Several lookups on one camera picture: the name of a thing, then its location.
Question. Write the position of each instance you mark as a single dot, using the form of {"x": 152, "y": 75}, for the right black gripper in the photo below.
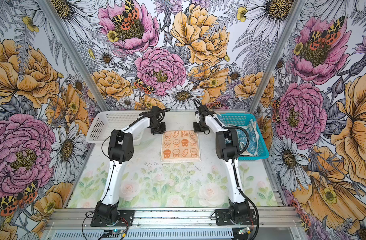
{"x": 196, "y": 129}

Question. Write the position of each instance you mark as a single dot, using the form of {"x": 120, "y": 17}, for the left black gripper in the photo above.
{"x": 160, "y": 131}

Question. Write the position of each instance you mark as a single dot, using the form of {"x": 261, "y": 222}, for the orange patterned towel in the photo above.
{"x": 180, "y": 147}

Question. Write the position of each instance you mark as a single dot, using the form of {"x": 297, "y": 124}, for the teal plastic basket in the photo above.
{"x": 241, "y": 120}

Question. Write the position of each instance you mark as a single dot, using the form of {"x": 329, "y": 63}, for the white plastic basket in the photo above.
{"x": 105, "y": 122}

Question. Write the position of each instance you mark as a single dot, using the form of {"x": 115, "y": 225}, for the blue and cream towel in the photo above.
{"x": 249, "y": 138}

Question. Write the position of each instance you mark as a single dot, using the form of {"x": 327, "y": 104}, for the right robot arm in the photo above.
{"x": 230, "y": 143}

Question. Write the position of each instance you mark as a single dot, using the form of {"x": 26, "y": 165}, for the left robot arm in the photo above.
{"x": 120, "y": 151}

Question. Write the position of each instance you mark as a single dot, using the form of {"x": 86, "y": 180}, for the green circuit board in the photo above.
{"x": 116, "y": 233}

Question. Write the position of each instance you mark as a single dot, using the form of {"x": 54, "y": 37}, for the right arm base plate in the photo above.
{"x": 224, "y": 217}

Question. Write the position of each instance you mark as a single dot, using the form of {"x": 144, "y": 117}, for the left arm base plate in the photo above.
{"x": 113, "y": 218}

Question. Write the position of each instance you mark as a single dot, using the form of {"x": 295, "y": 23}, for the aluminium front rail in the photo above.
{"x": 273, "y": 223}

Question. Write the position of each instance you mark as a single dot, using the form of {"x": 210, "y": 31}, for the right aluminium corner post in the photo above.
{"x": 281, "y": 42}

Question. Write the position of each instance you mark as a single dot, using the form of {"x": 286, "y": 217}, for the aluminium corner post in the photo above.
{"x": 64, "y": 36}
{"x": 281, "y": 42}

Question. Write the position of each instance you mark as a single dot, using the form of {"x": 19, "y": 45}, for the left aluminium corner post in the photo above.
{"x": 64, "y": 36}

